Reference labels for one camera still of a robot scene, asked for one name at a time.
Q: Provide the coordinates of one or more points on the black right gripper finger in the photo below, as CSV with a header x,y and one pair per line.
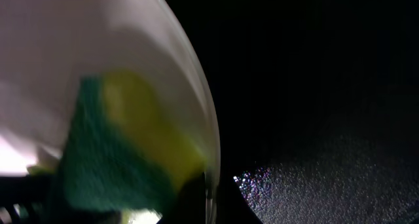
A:
x,y
190,207

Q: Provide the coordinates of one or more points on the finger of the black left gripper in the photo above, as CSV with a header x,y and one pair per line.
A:
x,y
26,191

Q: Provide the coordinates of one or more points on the green yellow sponge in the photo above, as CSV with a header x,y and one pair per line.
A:
x,y
123,151

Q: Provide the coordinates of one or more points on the white plate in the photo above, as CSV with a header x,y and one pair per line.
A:
x,y
48,45

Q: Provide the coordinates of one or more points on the black round tray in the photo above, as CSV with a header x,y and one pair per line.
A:
x,y
317,104

